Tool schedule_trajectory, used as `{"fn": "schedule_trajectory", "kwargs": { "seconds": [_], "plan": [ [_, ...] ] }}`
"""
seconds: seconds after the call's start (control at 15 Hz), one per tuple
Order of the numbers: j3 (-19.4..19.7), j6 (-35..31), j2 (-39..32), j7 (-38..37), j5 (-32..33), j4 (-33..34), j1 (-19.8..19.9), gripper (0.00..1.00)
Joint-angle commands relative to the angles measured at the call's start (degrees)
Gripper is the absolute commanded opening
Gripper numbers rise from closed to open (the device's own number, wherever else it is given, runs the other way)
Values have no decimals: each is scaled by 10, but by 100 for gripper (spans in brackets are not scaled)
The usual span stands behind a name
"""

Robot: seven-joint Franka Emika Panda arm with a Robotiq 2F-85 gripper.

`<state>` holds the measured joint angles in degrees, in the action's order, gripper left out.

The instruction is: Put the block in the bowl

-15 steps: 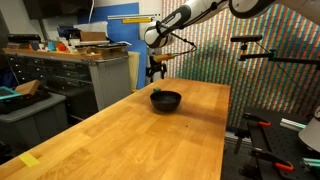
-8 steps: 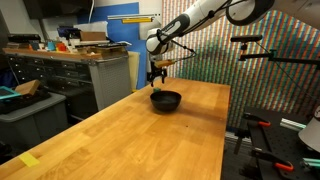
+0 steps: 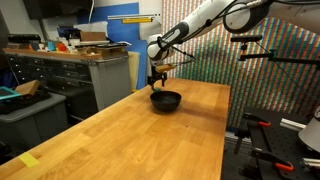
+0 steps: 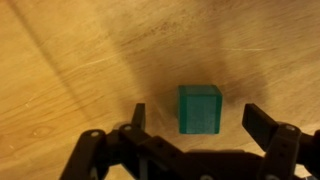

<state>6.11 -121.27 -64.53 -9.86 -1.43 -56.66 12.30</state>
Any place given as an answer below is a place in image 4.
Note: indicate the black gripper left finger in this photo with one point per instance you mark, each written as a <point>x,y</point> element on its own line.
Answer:
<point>133,153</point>

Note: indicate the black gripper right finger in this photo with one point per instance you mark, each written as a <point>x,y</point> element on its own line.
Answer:
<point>283,146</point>

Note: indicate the green cube block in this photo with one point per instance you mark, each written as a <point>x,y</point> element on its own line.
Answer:
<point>199,111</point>

